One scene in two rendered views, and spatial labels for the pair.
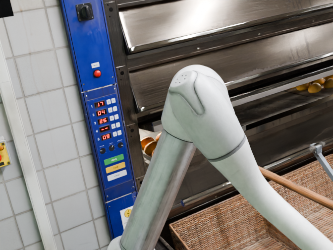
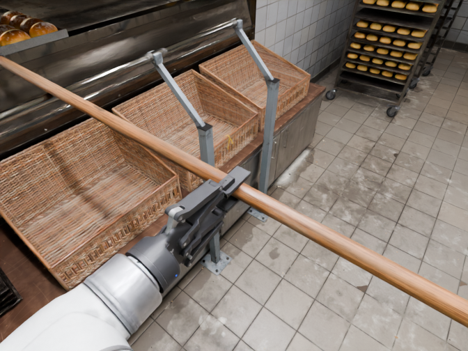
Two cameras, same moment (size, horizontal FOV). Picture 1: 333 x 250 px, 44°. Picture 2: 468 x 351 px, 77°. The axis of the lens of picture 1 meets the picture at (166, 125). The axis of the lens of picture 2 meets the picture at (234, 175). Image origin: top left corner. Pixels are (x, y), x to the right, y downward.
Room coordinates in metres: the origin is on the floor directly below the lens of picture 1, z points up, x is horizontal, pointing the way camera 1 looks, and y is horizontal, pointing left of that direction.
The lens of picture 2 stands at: (0.65, -0.46, 1.57)
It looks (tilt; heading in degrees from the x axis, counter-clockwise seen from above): 44 degrees down; 334
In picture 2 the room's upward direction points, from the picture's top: straight up
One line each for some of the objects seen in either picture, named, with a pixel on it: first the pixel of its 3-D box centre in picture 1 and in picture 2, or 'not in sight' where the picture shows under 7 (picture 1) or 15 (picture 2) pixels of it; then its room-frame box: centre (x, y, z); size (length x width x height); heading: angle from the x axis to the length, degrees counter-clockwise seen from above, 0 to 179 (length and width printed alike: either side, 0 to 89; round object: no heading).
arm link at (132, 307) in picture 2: not in sight; (126, 290); (0.86, -0.41, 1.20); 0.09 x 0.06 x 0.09; 27
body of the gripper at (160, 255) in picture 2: not in sight; (167, 251); (0.90, -0.47, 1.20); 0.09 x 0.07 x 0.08; 117
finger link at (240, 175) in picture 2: not in sight; (232, 181); (0.97, -0.61, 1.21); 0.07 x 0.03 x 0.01; 117
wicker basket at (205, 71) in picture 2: not in sight; (256, 81); (2.16, -1.36, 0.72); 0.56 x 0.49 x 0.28; 115
